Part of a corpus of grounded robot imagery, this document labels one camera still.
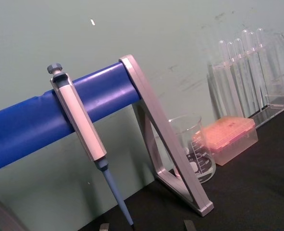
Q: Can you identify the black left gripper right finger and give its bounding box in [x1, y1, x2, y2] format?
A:
[183, 219, 194, 231]

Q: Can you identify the clear glass beaker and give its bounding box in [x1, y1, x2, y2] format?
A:
[153, 115, 217, 185]

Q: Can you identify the black table cloth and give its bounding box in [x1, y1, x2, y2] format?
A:
[78, 105, 284, 231]

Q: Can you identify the pink pipette tip box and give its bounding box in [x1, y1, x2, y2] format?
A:
[191, 116, 259, 167]

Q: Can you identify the white and blue pipette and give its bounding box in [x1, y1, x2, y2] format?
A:
[47, 62, 135, 227]

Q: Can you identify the blue bar pipette stand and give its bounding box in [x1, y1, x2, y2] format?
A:
[0, 54, 215, 231]

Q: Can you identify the clear acrylic test tube rack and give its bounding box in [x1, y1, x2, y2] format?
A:
[206, 32, 284, 130]

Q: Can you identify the clear test tube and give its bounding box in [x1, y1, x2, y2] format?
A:
[241, 28, 265, 112]
[248, 31, 270, 109]
[218, 39, 244, 119]
[256, 27, 277, 107]
[234, 38, 258, 114]
[226, 41, 251, 116]

